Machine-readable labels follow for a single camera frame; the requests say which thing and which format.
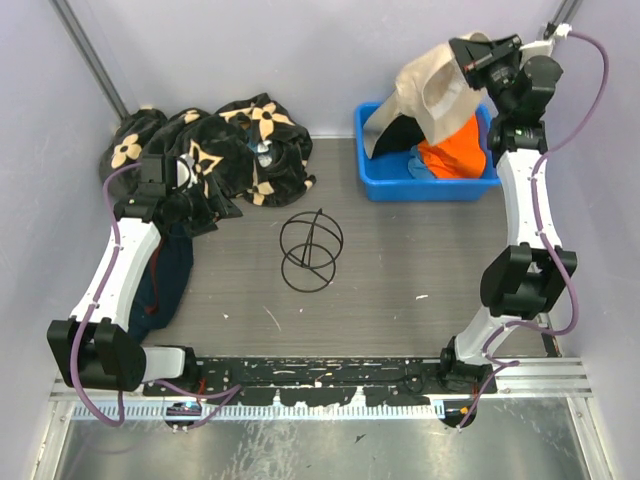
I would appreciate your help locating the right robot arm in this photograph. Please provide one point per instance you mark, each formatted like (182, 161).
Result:
(529, 275)

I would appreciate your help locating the black wire hat stand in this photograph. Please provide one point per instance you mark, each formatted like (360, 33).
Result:
(311, 243)

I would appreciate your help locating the aluminium front rail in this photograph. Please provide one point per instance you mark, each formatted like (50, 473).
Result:
(523, 377)

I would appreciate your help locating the orange hat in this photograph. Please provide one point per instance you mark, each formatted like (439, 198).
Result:
(458, 157)

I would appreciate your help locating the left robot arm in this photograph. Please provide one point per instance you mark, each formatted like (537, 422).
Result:
(95, 348)

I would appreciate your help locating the blue cloth in bin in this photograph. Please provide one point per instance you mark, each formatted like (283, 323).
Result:
(416, 166)

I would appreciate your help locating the black bucket hat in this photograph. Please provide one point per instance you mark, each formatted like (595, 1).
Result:
(401, 135)

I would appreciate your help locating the blue plastic bin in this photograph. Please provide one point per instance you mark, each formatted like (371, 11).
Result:
(387, 178)

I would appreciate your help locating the navy cloth with red stripe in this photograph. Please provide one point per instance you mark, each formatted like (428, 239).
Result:
(162, 285)

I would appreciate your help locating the beige bucket hat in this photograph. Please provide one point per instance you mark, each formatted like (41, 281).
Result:
(432, 90)

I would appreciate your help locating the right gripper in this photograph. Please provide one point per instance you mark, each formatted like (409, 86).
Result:
(471, 53)

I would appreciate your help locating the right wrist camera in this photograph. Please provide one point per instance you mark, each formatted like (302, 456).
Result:
(545, 46)

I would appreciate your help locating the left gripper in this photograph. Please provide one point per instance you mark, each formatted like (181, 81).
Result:
(220, 205)

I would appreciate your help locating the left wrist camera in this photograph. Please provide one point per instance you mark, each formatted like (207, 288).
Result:
(187, 176)

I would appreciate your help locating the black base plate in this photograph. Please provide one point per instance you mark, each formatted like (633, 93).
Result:
(321, 382)

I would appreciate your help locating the black flower-pattern blanket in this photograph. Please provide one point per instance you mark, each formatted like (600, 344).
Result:
(252, 148)

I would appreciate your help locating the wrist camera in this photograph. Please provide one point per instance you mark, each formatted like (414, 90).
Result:
(545, 46)
(187, 176)

